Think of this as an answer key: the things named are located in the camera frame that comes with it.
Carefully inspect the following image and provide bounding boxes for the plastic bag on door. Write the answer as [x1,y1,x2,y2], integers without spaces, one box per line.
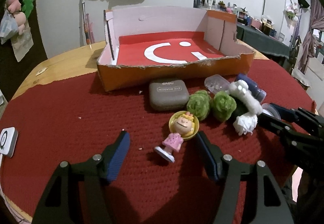
[0,11,19,44]

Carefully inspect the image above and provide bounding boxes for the orange tipped broom stick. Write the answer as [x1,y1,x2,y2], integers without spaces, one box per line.
[81,0,91,45]

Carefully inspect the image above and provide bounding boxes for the purple curtain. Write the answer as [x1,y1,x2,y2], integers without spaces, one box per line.
[298,0,323,73]

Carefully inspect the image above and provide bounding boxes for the green fuzzy ball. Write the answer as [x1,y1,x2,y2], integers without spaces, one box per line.
[187,90,211,121]
[211,91,237,122]

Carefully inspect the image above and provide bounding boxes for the grey zippered case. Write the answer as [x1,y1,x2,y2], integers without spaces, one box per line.
[149,78,190,111]

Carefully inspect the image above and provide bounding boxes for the orange cardboard box tray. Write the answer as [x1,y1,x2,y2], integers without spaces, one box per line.
[97,6,255,91]

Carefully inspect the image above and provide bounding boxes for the white fluffy plush toy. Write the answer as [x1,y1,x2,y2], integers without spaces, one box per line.
[228,80,263,136]

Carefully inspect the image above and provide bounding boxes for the dark blue bottle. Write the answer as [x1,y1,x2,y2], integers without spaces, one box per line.
[236,73,267,103]

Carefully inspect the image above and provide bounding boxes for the yellow round cap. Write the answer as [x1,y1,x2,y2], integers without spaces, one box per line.
[169,111,199,141]

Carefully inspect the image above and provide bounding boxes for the blonde girl figurine pink dress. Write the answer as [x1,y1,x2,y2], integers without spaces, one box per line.
[154,111,195,163]

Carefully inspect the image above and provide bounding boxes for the dark green covered table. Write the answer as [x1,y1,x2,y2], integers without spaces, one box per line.
[237,23,290,61]

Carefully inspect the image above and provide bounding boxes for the pink plush toys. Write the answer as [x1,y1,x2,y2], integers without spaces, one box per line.
[6,0,26,35]

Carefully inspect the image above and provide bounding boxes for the red knitted table mat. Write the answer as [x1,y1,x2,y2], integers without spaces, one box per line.
[1,60,314,223]

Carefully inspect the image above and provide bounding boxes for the green plush toy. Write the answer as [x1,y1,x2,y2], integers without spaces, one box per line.
[21,0,34,18]

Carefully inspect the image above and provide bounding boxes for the small white sticker tag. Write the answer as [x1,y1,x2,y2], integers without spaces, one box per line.
[35,67,48,76]

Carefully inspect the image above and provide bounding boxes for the clear plastic pill box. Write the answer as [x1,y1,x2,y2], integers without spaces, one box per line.
[204,74,230,95]

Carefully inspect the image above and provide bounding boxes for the white wardrobe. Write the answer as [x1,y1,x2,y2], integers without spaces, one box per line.
[262,0,294,46]

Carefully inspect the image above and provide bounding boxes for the clear round lid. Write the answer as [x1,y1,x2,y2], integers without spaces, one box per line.
[262,103,281,120]

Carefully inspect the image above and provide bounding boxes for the white square device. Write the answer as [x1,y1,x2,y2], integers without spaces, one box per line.
[0,127,18,158]

